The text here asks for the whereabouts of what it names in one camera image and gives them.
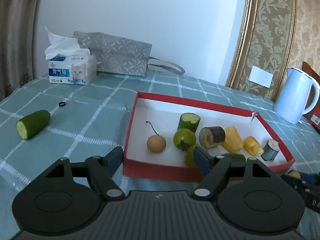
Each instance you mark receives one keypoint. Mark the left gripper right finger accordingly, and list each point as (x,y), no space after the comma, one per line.
(247,199)

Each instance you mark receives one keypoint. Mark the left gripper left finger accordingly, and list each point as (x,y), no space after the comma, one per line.
(68,196)

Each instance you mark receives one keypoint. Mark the dark green cucumber end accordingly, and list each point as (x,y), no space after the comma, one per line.
(235,157)

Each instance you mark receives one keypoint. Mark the dark sugarcane piece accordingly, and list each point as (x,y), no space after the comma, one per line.
(271,150)
(212,136)

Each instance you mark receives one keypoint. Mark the large yellow jackfruit piece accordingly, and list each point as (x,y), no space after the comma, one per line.
(233,142)

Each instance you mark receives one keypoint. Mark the green tomato with stem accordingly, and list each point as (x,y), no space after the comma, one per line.
(183,139)

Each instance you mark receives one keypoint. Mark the yellow jackfruit piece in tray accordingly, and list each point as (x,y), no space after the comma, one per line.
(253,146)

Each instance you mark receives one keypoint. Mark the red box with label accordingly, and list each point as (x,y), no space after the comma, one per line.
(313,117)

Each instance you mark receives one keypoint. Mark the green checked tablecloth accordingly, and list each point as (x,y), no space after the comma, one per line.
(92,119)

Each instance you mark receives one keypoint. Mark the cucumber half on tablecloth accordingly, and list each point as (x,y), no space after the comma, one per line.
(31,124)

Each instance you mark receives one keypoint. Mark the green cucumber chunk in tray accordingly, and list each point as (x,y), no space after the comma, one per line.
(189,121)

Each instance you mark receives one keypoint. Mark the light blue electric kettle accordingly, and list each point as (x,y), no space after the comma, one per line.
(292,100)

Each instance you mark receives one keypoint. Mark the brown wooden headboard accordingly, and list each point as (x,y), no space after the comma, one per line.
(306,68)

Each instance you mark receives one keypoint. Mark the white tissue pack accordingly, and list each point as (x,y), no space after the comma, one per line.
(68,63)

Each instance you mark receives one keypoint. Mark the grey patterned gift bag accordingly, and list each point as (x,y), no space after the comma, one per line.
(120,55)

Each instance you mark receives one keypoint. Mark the beige patterned curtain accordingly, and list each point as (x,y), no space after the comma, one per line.
(17,24)

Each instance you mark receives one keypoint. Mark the white wall switch panel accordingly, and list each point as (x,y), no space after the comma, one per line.
(260,77)

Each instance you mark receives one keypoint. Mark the gold ornate wall frame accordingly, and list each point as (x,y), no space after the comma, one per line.
(265,40)

